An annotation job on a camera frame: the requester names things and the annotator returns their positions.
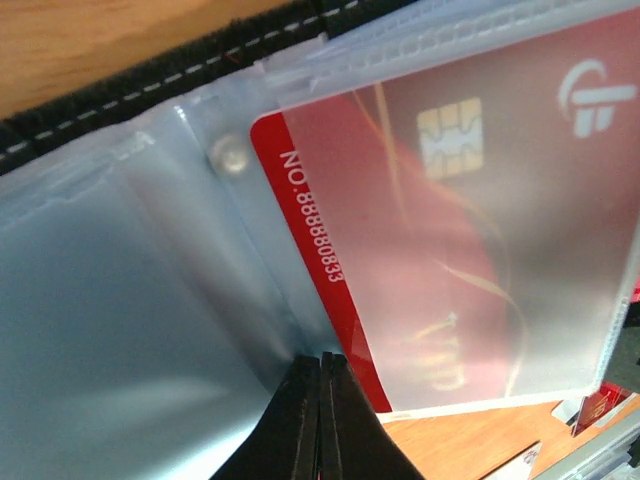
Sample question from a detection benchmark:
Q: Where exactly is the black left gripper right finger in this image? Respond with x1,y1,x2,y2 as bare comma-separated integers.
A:
319,352,423,480

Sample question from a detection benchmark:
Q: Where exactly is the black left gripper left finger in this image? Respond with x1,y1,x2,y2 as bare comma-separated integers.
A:
213,356,321,480

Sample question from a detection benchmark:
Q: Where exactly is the red VIP card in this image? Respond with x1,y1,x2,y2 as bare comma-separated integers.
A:
250,1,639,413

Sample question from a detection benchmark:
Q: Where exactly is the black leather card holder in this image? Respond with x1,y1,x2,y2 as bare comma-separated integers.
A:
0,0,640,480

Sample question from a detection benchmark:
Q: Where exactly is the white card centre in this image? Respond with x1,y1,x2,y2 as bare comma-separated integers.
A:
482,441,542,480

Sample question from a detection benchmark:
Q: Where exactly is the red card upper centre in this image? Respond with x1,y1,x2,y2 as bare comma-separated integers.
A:
571,382,636,437

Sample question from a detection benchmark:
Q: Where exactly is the aluminium rail base front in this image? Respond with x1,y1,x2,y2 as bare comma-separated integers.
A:
535,410,639,480

